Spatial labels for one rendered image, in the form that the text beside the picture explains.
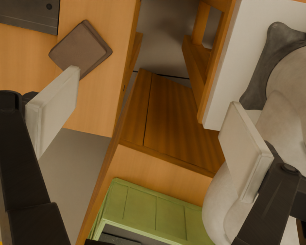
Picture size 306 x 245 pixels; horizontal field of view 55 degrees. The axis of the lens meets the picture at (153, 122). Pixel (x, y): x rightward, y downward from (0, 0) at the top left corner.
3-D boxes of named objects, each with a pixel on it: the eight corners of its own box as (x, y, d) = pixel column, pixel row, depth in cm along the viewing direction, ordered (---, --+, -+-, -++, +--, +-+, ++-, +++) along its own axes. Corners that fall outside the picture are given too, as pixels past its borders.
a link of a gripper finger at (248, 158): (260, 153, 14) (276, 157, 14) (230, 99, 20) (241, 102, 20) (239, 202, 15) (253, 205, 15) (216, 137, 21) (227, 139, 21)
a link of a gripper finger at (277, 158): (281, 192, 13) (347, 205, 13) (250, 136, 17) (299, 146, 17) (268, 218, 13) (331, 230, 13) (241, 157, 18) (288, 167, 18)
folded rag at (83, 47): (86, 17, 55) (82, 19, 53) (114, 51, 58) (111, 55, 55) (50, 50, 58) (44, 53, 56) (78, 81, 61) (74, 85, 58)
